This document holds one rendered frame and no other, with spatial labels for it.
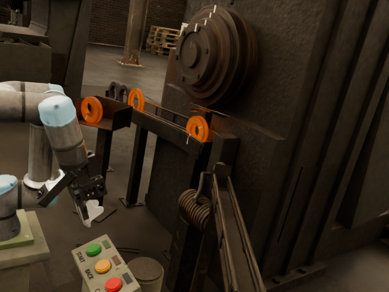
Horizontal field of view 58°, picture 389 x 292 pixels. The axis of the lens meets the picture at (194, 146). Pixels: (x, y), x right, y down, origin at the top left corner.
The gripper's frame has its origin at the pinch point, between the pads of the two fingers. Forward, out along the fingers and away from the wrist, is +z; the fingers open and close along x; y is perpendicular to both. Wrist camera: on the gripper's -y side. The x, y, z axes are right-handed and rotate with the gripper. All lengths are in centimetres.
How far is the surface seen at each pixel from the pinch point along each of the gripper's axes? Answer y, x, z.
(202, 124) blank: 76, 54, 17
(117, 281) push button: 0.6, -15.0, 9.3
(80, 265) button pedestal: -5.0, -2.2, 10.3
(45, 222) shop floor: -5, 107, 71
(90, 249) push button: -1.0, 0.3, 9.2
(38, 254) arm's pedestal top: -14, 42, 37
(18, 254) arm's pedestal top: -21, 44, 34
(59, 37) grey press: 87, 347, 16
